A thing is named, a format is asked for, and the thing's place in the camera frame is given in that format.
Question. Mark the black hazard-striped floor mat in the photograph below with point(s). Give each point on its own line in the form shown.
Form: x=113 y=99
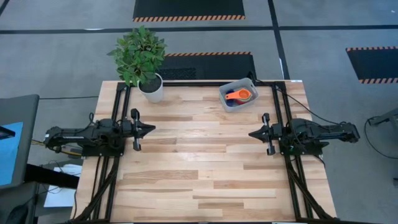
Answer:
x=373 y=63
x=186 y=7
x=217 y=67

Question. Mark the grey metal stand leg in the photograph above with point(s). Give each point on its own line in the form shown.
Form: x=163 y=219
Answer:
x=388 y=116

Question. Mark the white plastic basket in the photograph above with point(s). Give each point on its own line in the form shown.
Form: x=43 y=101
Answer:
x=223 y=93

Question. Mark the purple measuring cup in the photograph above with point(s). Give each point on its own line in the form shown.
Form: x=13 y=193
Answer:
x=230 y=103

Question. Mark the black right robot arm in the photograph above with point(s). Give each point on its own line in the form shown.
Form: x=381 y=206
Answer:
x=320 y=132

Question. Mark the green plant in white pot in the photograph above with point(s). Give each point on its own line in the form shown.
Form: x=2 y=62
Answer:
x=140 y=56

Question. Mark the orange measuring cup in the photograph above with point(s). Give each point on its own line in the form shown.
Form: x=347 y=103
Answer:
x=244 y=94

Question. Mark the pink measuring cup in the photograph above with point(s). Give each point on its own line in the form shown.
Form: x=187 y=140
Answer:
x=242 y=101

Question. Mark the grey cart with blue panel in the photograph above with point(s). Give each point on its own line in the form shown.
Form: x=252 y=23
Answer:
x=28 y=140

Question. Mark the black aluminium table frame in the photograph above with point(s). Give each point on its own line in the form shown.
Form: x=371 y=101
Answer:
x=192 y=83

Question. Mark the white paper sheet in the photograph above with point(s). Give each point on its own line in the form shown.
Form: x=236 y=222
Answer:
x=62 y=197

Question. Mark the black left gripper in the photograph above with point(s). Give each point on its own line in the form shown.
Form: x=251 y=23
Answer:
x=136 y=129

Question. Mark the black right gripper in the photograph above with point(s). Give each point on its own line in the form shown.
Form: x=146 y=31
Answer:
x=269 y=133

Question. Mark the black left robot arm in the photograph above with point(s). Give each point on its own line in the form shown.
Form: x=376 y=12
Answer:
x=77 y=133

